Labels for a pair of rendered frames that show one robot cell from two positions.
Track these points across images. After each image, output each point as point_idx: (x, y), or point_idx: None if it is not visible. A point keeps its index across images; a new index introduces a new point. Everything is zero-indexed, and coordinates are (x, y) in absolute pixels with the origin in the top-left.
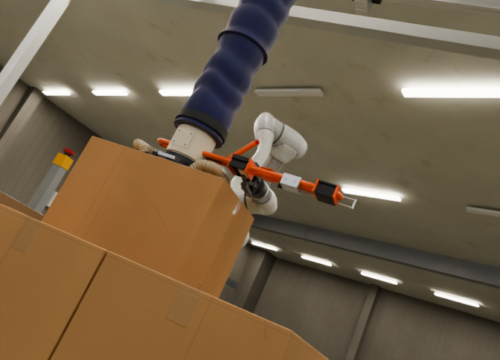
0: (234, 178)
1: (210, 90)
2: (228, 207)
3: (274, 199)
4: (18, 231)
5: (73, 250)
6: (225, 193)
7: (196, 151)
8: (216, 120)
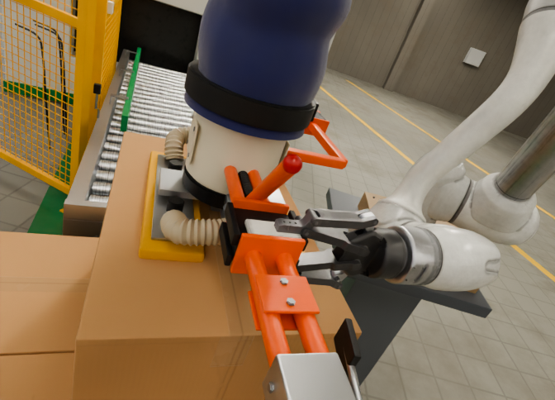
0: (412, 171)
1: None
2: (182, 365)
3: (462, 275)
4: None
5: None
6: (129, 355)
7: (207, 169)
8: (224, 91)
